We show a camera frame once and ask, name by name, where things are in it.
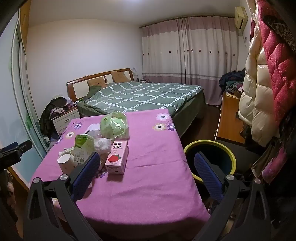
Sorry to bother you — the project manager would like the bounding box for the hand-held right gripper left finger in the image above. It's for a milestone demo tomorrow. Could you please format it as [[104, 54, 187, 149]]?
[[23, 152, 102, 241]]

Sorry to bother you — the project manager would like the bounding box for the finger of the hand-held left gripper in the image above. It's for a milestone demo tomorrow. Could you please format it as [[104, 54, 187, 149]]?
[[2, 140, 33, 155], [0, 151, 23, 172]]

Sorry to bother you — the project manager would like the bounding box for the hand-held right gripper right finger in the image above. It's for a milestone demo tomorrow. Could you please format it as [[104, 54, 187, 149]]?
[[194, 152, 278, 241]]

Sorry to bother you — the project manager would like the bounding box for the yellow rimmed dark trash bin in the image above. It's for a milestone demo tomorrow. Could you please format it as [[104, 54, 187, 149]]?
[[184, 140, 237, 184]]

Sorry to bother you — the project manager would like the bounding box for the white paper cup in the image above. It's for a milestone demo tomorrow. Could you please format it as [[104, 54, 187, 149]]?
[[57, 152, 78, 173]]

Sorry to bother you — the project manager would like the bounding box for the pink strawberry milk carton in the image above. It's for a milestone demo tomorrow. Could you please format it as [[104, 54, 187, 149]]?
[[105, 140, 129, 175]]

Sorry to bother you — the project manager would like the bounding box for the clear plastic container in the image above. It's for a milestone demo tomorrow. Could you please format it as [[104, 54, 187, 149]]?
[[91, 137, 112, 160]]

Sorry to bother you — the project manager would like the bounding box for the clear plastic cup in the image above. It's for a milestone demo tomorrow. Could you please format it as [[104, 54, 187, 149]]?
[[86, 130, 102, 140]]

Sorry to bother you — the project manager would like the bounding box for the white foam fruit net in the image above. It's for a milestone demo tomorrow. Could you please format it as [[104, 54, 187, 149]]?
[[86, 123, 101, 134]]

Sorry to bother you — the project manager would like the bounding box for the green plastic bag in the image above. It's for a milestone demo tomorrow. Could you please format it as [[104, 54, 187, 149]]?
[[100, 111, 130, 141]]

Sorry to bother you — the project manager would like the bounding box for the dark clothes pile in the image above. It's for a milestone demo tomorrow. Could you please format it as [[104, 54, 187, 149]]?
[[39, 97, 70, 139]]

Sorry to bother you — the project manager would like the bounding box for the white nightstand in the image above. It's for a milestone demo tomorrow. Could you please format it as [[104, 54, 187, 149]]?
[[51, 106, 80, 136]]

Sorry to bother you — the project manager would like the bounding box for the pink floral tablecloth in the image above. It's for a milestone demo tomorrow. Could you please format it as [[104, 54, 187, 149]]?
[[29, 108, 212, 226]]

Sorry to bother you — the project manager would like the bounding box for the sliding door wardrobe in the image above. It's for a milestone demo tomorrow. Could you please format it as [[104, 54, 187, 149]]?
[[0, 7, 53, 183]]

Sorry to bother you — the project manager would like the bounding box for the beige bag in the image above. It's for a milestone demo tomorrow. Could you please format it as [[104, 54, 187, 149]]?
[[251, 139, 275, 179]]

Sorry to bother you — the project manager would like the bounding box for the wooden low cabinet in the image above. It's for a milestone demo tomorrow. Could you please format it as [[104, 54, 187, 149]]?
[[215, 91, 247, 144]]

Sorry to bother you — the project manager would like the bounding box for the pink floral garment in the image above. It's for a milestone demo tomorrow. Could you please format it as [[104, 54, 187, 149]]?
[[262, 141, 289, 184]]

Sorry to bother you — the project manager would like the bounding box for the wooden headboard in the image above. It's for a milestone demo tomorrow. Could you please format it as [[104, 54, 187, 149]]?
[[66, 68, 134, 102]]

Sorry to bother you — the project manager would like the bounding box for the brown pillow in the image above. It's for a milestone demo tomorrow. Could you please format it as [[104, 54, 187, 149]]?
[[87, 78, 108, 88], [110, 71, 130, 82]]

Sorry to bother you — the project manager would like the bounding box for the cream white down jacket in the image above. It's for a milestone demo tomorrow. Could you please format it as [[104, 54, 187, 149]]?
[[238, 13, 281, 147]]

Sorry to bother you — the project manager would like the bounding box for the mixed clothes pile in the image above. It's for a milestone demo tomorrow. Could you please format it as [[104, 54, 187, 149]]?
[[218, 67, 246, 94]]

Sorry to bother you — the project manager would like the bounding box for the bed with green plaid duvet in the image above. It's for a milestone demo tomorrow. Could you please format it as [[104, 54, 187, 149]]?
[[76, 81, 206, 138]]

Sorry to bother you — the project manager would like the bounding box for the white and purple curtain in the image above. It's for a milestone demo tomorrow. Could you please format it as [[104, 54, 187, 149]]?
[[140, 17, 238, 106]]

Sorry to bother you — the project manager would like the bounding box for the red dotted down jacket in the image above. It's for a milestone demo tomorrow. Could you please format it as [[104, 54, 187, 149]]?
[[255, 0, 296, 127]]

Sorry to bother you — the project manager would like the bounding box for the cream air conditioner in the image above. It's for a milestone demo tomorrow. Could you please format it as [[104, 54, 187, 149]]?
[[235, 6, 249, 32]]

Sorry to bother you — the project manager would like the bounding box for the dark patterned garment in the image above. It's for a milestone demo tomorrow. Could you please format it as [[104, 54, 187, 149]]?
[[264, 5, 296, 50]]

